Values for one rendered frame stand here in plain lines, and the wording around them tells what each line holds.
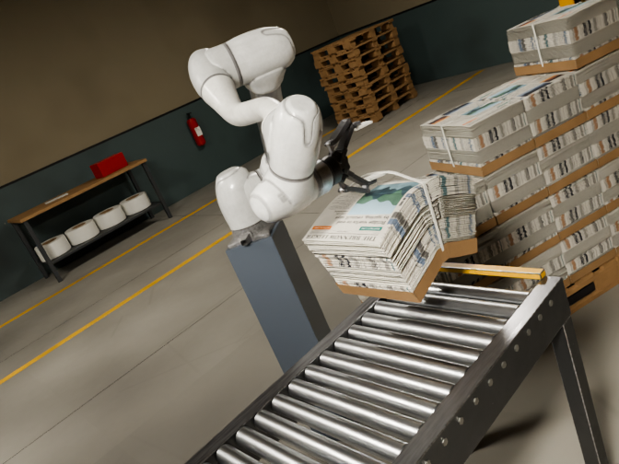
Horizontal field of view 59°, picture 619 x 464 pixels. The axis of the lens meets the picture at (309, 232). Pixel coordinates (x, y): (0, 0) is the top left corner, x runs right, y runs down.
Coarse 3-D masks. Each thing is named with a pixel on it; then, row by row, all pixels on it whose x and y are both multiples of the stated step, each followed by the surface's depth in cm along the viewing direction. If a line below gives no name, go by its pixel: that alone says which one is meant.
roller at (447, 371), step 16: (336, 352) 163; (352, 352) 157; (368, 352) 152; (384, 352) 148; (400, 352) 145; (400, 368) 144; (416, 368) 139; (432, 368) 135; (448, 368) 132; (464, 368) 130
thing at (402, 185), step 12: (396, 180) 152; (408, 180) 147; (432, 180) 142; (348, 192) 158; (372, 192) 149; (384, 192) 145; (396, 192) 141; (420, 192) 139; (432, 192) 143; (420, 204) 140; (432, 204) 143; (432, 228) 144; (432, 240) 144
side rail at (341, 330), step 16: (368, 304) 175; (352, 320) 169; (336, 336) 165; (320, 352) 160; (304, 368) 156; (288, 384) 152; (256, 400) 150; (272, 400) 148; (240, 416) 146; (224, 432) 143; (208, 448) 139; (240, 448) 142
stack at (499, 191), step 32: (576, 128) 241; (544, 160) 238; (576, 160) 244; (480, 192) 229; (512, 192) 235; (576, 192) 248; (480, 224) 232; (512, 224) 238; (544, 224) 244; (480, 256) 235; (512, 256) 242; (544, 256) 248; (576, 256) 254; (512, 288) 245; (576, 288) 258; (608, 288) 266
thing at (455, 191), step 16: (432, 176) 146; (448, 176) 147; (464, 176) 152; (448, 192) 147; (464, 192) 151; (448, 208) 147; (464, 208) 152; (448, 224) 148; (464, 224) 152; (448, 240) 148
